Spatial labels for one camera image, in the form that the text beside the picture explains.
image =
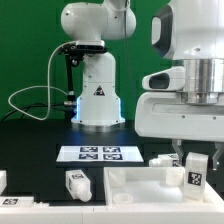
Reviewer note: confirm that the background camera on stand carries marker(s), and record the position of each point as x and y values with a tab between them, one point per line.
74	53

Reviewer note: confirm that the white U-shaped obstacle fence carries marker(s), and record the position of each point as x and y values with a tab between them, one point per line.
21	210

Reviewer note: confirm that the white square tabletop part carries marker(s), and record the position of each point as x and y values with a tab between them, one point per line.
148	186

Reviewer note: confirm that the white fiducial marker sheet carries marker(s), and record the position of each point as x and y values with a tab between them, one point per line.
99	154

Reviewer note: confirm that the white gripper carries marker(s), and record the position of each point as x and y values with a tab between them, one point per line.
163	115

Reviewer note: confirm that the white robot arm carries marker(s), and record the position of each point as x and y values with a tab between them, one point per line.
184	102

